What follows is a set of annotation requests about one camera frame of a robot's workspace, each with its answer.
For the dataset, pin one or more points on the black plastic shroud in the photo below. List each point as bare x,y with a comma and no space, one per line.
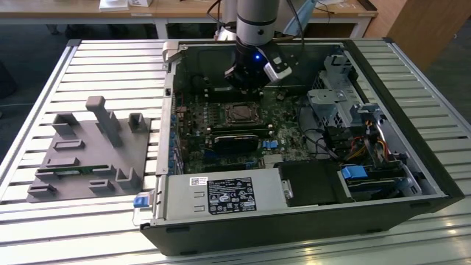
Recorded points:
308,182

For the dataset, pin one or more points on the wooden cabinet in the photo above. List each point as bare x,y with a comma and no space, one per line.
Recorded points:
423,27

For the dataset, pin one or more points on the black PC case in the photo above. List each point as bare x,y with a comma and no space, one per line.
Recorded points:
258,237

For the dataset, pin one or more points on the blue motherboard header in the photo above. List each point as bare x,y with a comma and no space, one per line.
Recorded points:
270,144

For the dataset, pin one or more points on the black and white wrist camera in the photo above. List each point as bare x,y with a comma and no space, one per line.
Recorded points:
278,69

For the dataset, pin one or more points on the CPU socket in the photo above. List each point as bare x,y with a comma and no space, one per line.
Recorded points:
224,122

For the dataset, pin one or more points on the white box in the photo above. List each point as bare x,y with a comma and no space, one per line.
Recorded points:
114,5
142,2

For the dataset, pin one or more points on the silver metal drive cage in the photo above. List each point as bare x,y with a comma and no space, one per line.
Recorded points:
323,102

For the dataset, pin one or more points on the pale blue teach pendant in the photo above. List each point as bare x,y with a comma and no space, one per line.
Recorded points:
299,19

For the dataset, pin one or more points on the silver power supply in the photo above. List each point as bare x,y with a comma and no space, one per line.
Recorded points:
176,198

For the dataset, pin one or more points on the green RAM stick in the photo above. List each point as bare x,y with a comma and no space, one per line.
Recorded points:
84,169

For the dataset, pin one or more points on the black graphics card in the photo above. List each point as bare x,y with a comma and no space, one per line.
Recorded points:
235,145

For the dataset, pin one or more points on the grey parts rack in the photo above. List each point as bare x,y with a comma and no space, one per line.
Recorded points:
92,154

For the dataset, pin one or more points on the green motherboard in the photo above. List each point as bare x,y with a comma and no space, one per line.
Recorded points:
291,132

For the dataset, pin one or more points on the round coin cell battery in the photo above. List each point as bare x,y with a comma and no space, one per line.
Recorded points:
280,94

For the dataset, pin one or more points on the blue plastic latch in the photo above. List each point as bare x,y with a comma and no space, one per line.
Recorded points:
142,201

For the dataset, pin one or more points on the blue disk carrier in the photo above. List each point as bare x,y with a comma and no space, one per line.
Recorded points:
354,172

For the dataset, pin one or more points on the silver chipset heatsink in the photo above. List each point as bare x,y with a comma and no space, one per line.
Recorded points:
274,160

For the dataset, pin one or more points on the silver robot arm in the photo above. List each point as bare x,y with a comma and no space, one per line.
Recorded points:
255,16

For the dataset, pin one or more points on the silver topped CPU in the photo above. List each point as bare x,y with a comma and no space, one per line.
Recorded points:
243,113

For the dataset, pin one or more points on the wooden desk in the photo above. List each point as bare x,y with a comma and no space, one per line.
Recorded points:
55,13

